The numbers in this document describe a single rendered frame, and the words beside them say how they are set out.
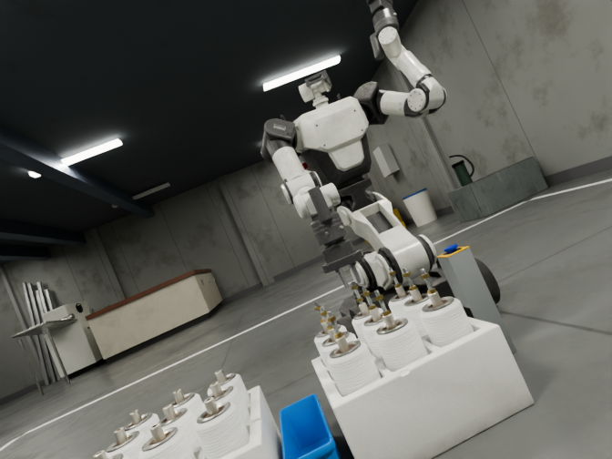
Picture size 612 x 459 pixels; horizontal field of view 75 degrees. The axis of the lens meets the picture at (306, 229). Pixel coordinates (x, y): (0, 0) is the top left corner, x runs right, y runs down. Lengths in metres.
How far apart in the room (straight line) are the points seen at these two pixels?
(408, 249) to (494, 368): 0.54
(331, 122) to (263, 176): 8.57
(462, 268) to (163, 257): 9.25
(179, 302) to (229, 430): 6.62
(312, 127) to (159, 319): 6.39
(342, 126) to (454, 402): 1.02
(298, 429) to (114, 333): 6.79
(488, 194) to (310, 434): 3.84
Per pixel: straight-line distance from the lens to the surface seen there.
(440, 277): 1.55
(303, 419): 1.18
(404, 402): 0.90
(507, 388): 0.98
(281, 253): 9.83
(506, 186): 4.81
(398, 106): 1.58
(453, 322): 0.94
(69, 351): 8.77
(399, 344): 0.90
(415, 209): 7.11
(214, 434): 0.91
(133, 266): 10.28
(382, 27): 1.66
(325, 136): 1.52
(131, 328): 7.73
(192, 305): 7.45
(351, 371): 0.88
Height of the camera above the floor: 0.50
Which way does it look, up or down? 2 degrees up
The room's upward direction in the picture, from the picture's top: 24 degrees counter-clockwise
